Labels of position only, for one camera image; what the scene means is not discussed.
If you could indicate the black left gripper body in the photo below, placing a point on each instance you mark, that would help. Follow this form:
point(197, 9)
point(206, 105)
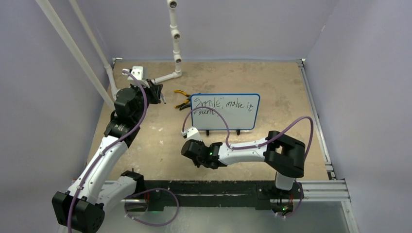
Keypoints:
point(152, 97)

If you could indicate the black grey wire stripper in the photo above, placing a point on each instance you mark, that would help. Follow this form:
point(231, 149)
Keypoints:
point(184, 106)

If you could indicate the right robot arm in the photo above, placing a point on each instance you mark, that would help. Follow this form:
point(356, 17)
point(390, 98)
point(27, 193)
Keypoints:
point(286, 155)

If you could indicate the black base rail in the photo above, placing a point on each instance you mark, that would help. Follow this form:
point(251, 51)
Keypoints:
point(260, 195)

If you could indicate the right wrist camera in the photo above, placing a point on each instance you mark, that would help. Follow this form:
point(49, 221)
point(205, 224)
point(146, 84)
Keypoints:
point(192, 133)

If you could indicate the blue framed whiteboard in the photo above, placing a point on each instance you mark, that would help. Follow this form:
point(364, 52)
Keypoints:
point(213, 112)

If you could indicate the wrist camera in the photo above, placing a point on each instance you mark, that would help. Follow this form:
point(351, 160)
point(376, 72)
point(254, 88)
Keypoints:
point(192, 133)
point(136, 71)

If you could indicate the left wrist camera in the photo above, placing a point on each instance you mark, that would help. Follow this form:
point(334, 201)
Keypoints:
point(136, 71)

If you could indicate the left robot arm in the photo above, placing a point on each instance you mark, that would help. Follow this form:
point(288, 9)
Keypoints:
point(84, 205)

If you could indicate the black marker cap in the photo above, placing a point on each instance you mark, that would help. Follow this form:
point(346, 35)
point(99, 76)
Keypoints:
point(163, 98)

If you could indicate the aluminium frame rail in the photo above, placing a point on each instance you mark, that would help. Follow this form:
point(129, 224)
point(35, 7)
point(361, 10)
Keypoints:
point(331, 189)

